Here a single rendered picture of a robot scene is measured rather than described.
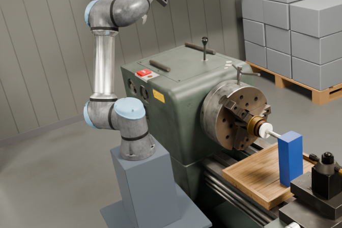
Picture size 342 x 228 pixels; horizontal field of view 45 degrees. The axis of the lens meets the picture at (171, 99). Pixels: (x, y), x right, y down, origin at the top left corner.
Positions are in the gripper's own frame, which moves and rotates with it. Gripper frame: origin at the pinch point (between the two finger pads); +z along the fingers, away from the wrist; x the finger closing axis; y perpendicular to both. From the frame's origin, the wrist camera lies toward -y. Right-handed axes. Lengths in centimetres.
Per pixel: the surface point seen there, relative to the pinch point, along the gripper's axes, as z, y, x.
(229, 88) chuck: -3, -42, 52
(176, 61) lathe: 13.7, -21.4, 14.4
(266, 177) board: 19, -64, 81
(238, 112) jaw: 1, -47, 63
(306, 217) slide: 0, -66, 114
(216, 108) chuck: 3, -38, 61
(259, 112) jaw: 3, -59, 57
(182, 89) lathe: 5, -23, 50
